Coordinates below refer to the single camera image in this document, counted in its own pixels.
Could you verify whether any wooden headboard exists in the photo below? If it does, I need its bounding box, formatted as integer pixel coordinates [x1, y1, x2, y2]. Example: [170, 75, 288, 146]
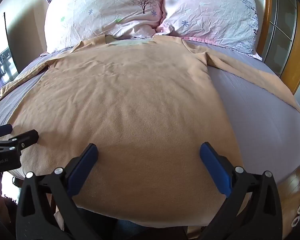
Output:
[254, 0, 272, 57]

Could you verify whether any window with hanging clothes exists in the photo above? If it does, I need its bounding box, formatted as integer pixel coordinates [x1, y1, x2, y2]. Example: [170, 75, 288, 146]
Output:
[0, 46, 19, 98]

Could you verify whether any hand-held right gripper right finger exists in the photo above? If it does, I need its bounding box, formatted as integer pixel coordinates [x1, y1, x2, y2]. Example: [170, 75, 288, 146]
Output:
[199, 142, 283, 240]

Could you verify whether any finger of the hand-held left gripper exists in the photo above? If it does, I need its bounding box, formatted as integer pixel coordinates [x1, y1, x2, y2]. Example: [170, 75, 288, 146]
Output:
[0, 129, 39, 155]
[0, 124, 13, 138]

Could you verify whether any floral pillow with tree print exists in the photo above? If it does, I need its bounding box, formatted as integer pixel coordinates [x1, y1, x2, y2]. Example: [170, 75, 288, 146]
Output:
[44, 0, 165, 53]

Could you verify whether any wooden wardrobe with glass door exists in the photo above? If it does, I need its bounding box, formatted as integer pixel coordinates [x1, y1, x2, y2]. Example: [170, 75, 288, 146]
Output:
[261, 0, 300, 96]

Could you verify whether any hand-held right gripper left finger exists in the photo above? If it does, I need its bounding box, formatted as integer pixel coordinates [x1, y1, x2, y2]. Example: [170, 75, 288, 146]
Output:
[16, 143, 99, 240]

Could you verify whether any floral pink pillow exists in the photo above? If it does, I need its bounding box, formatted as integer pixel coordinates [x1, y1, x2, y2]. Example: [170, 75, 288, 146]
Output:
[155, 0, 263, 61]

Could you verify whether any beige long-sleeved shirt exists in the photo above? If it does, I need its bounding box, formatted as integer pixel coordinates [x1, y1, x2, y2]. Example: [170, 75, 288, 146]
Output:
[0, 35, 300, 228]

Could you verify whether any beige printed cloth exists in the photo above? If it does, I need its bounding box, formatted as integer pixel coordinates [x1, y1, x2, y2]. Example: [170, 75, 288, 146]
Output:
[280, 182, 300, 235]

